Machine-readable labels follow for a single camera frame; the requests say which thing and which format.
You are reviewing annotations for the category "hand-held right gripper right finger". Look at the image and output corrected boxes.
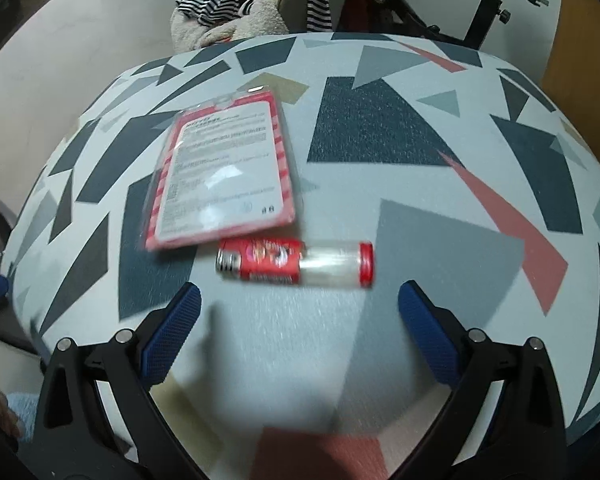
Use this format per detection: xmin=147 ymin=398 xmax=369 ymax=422
xmin=395 ymin=280 xmax=568 ymax=480

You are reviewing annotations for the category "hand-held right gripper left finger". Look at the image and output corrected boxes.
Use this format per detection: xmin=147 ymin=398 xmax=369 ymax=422
xmin=32 ymin=281 xmax=206 ymax=480

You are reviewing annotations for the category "clear tube with red cap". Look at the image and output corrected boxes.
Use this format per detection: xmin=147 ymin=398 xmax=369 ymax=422
xmin=216 ymin=238 xmax=376 ymax=289

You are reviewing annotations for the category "light blue fuzzy towel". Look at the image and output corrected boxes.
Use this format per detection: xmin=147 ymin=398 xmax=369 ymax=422
xmin=5 ymin=392 xmax=42 ymax=442

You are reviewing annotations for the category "pink striped flat packet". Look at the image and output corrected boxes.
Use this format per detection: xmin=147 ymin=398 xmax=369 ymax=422
xmin=142 ymin=89 xmax=301 ymax=253

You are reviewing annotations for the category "black exercise bike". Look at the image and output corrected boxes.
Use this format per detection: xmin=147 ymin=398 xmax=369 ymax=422
xmin=360 ymin=0 xmax=551 ymax=52

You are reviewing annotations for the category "grey chair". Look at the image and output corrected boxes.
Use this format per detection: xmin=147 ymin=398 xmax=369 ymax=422
xmin=279 ymin=0 xmax=342 ymax=34

